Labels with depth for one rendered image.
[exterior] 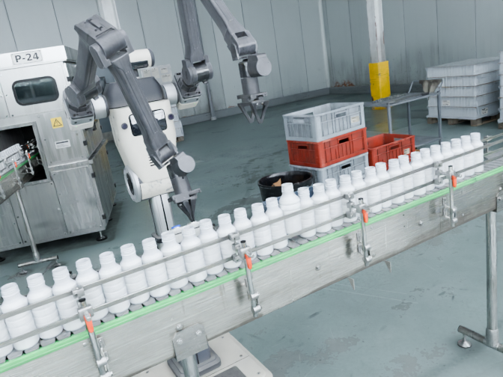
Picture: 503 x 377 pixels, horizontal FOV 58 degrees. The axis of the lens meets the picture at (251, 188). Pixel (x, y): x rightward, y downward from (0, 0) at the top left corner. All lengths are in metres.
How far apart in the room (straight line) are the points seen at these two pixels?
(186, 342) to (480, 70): 7.54
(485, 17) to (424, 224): 11.18
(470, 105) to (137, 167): 7.13
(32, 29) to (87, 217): 8.88
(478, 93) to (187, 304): 7.49
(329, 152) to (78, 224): 2.72
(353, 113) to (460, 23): 9.43
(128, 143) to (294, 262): 0.80
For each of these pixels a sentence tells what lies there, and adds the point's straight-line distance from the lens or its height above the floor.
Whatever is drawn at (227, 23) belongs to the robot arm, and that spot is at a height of 1.72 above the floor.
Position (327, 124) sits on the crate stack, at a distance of 3.79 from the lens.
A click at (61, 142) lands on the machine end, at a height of 1.10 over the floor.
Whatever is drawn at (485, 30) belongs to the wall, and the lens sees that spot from 12.88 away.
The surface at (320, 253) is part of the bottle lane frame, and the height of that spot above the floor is 0.95.
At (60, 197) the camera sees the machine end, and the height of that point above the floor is 0.56.
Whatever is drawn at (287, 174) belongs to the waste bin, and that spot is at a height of 0.61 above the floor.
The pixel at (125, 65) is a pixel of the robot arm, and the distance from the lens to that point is 1.40.
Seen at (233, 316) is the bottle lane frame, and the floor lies 0.87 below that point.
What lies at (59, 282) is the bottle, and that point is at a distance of 1.26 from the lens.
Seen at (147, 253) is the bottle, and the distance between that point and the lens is 1.30.
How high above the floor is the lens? 1.60
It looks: 16 degrees down
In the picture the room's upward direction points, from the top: 9 degrees counter-clockwise
